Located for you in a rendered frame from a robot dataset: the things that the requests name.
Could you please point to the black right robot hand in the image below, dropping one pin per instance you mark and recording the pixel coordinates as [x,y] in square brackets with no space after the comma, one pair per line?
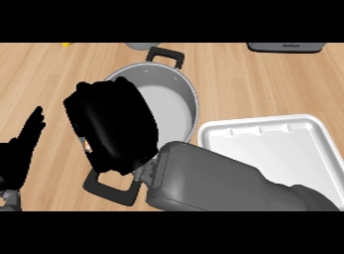
[112,125]

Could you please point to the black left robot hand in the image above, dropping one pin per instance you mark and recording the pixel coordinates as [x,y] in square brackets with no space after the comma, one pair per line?
[13,155]

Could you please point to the cupcake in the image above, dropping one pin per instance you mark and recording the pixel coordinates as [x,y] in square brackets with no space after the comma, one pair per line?
[85,146]

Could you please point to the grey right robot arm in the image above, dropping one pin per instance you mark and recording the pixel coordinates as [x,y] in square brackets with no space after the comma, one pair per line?
[217,182]

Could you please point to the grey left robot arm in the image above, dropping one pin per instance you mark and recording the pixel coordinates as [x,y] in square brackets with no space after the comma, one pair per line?
[9,201]

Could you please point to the white tray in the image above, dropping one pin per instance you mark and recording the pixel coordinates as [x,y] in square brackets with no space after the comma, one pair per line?
[280,152]

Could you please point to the grey round object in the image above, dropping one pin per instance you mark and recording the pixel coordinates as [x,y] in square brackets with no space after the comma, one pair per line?
[140,46]

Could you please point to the yellow object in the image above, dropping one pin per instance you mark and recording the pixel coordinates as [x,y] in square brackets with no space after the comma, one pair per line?
[66,44]

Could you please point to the dark grey appliance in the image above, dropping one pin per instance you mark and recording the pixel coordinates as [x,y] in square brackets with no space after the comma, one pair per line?
[283,47]

